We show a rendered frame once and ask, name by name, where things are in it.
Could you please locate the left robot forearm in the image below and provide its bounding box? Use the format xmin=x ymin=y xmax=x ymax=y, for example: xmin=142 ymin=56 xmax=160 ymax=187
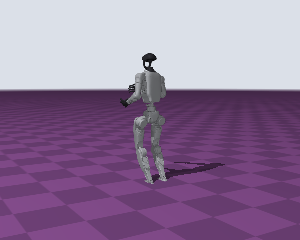
xmin=126 ymin=92 xmax=137 ymax=105

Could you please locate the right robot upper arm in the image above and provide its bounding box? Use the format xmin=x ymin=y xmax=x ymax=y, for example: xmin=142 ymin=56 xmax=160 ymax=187
xmin=161 ymin=76 xmax=167 ymax=99

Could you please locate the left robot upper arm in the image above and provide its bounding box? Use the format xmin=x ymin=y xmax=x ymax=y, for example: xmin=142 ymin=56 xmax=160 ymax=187
xmin=134 ymin=73 xmax=146 ymax=100

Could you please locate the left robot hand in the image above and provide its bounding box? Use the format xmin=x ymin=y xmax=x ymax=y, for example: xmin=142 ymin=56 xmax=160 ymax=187
xmin=120 ymin=98 xmax=129 ymax=108

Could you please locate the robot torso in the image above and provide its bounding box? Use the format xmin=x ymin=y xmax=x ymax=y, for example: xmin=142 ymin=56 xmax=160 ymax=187
xmin=141 ymin=70 xmax=162 ymax=124

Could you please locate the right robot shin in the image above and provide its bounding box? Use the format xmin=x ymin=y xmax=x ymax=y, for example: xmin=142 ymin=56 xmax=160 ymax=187
xmin=153 ymin=146 xmax=166 ymax=180

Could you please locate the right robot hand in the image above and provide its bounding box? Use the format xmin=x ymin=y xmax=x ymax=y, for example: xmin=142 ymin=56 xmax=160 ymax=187
xmin=128 ymin=84 xmax=136 ymax=93

